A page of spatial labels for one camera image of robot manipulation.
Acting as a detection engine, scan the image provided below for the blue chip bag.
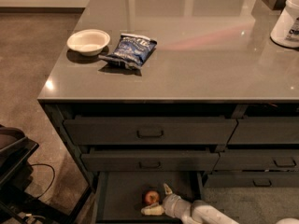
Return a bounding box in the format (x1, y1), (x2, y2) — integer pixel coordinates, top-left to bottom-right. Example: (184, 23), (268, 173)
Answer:
(98, 34), (157, 70)

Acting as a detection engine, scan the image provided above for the bottom right drawer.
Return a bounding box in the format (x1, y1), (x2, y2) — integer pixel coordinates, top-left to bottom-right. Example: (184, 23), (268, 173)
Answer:
(204, 173), (299, 188)

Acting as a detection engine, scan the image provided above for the white paper bowl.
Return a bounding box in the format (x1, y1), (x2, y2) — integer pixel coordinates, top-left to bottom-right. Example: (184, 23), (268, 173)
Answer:
(66, 29), (110, 56)

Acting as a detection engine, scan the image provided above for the white wipes canister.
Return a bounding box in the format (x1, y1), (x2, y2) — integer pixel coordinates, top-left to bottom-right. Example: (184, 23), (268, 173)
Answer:
(270, 0), (299, 49)

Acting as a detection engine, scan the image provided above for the top left drawer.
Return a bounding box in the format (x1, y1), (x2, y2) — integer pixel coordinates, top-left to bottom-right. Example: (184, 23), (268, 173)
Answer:
(64, 117), (236, 145)

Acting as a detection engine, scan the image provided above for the open bottom left drawer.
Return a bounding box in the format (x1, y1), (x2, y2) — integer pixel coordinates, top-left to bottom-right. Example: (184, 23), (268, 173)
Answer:
(92, 171), (204, 224)

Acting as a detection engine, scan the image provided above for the red apple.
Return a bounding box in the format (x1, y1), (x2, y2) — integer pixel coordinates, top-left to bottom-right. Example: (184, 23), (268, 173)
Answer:
(143, 190), (160, 205)

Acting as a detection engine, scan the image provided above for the middle left drawer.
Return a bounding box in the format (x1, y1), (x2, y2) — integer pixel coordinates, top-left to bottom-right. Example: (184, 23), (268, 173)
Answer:
(81, 150), (219, 172)

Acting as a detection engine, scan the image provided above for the black cable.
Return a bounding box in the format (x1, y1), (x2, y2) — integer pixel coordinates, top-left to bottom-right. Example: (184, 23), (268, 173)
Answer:
(26, 163), (56, 201)

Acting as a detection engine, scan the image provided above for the top right drawer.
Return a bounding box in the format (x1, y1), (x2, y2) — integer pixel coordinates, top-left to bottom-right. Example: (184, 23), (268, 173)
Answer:
(229, 117), (299, 145)

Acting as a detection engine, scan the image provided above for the black cart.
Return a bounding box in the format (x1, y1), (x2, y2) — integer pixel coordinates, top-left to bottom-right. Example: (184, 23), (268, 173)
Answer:
(0, 124), (93, 224)

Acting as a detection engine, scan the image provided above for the middle right drawer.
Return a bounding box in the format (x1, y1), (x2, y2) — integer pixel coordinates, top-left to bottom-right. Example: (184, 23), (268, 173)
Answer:
(214, 149), (299, 171)

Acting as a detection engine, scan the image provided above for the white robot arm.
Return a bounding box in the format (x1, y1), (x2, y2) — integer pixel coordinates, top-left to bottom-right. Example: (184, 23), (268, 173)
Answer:
(140, 183), (299, 224)

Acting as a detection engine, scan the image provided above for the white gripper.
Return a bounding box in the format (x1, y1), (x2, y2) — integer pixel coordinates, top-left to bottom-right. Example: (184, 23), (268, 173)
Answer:
(141, 183), (192, 220)

